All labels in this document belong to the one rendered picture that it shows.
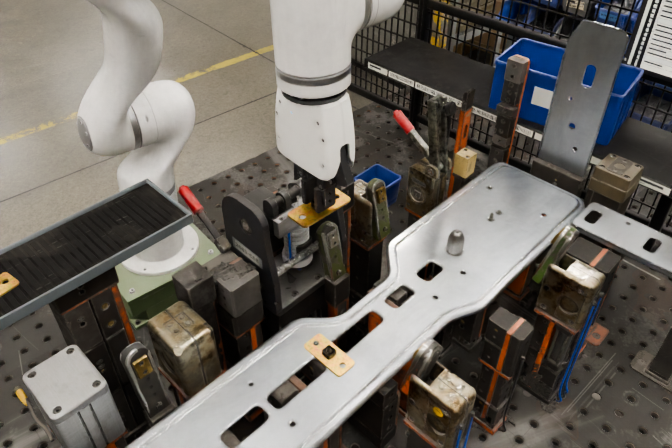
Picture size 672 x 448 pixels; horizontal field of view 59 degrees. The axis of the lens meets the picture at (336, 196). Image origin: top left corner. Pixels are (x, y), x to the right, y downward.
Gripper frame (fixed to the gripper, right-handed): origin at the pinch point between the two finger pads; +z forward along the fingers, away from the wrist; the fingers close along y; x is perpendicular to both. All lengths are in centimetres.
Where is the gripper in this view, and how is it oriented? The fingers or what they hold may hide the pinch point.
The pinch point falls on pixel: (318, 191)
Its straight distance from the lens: 76.8
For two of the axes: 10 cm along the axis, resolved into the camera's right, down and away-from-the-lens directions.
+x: 7.4, -4.3, 5.2
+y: 6.8, 4.6, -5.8
